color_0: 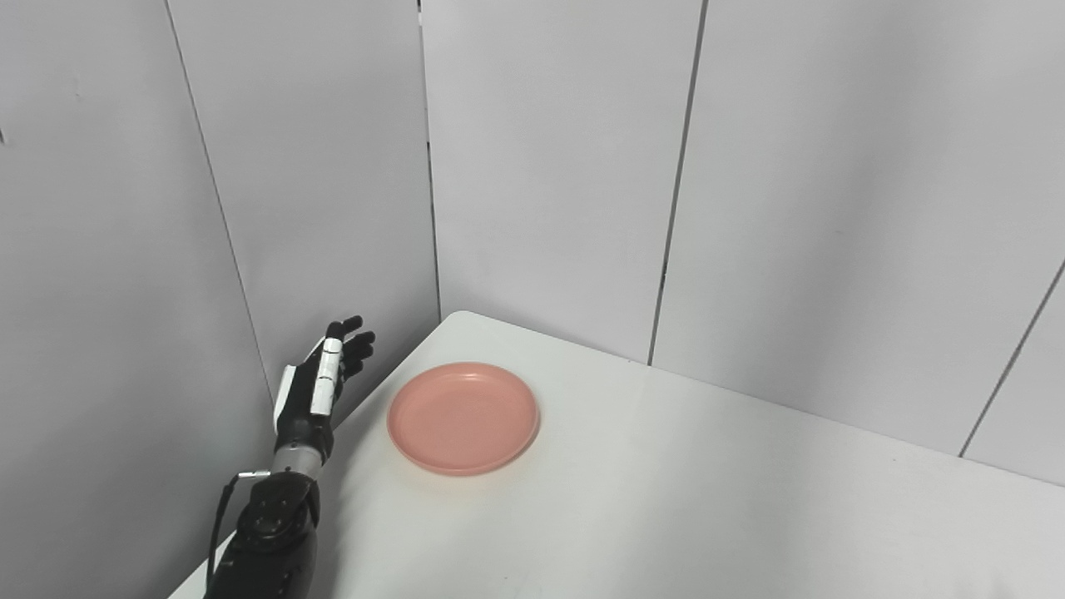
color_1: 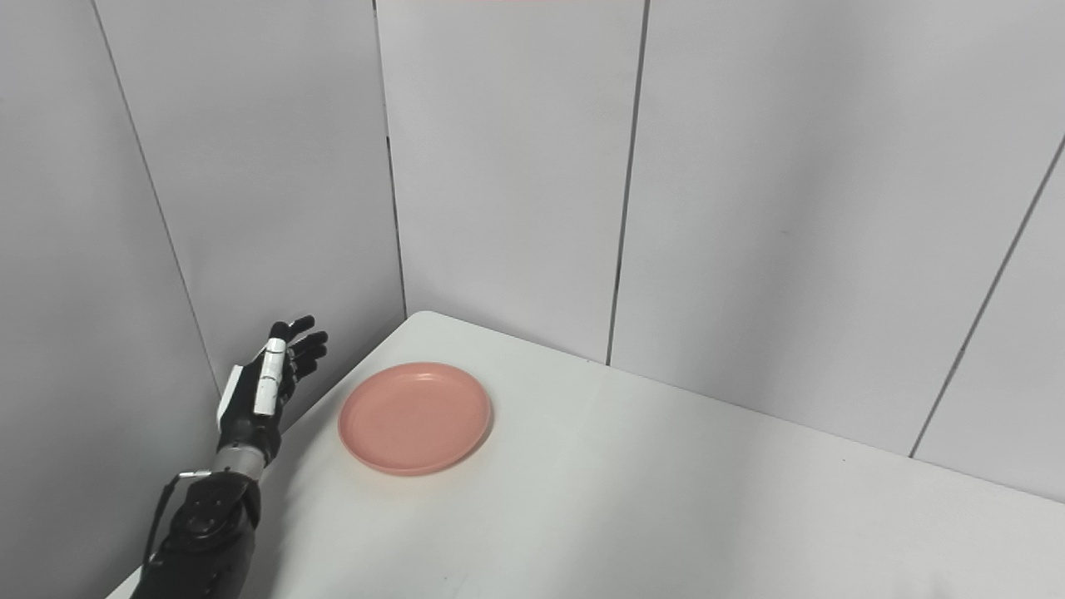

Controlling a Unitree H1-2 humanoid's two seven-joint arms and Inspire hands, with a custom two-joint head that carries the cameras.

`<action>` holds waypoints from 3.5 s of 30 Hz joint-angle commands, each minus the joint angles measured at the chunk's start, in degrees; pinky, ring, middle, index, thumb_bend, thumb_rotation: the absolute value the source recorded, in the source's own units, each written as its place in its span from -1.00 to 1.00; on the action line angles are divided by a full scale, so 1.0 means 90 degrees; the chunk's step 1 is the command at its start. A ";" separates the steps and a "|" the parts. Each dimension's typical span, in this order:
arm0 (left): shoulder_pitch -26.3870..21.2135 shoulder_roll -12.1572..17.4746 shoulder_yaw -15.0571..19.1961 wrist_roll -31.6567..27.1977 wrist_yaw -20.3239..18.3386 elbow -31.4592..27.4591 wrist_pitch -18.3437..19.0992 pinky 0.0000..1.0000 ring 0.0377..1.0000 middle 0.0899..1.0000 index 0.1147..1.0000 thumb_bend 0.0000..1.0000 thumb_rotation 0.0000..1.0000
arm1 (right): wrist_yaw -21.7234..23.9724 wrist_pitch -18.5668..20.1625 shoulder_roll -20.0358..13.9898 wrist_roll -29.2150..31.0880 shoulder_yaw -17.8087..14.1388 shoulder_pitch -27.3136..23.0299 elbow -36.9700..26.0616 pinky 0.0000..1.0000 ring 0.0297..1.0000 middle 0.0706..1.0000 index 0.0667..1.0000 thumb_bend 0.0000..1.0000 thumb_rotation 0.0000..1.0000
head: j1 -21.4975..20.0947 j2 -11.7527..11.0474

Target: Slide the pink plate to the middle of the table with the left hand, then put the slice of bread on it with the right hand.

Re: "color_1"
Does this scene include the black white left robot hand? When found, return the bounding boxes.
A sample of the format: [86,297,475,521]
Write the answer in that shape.
[216,314,329,463]

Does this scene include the pink round plate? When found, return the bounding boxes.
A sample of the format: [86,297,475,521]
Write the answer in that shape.
[337,361,493,477]

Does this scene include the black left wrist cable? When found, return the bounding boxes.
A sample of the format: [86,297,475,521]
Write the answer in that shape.
[143,470,213,567]

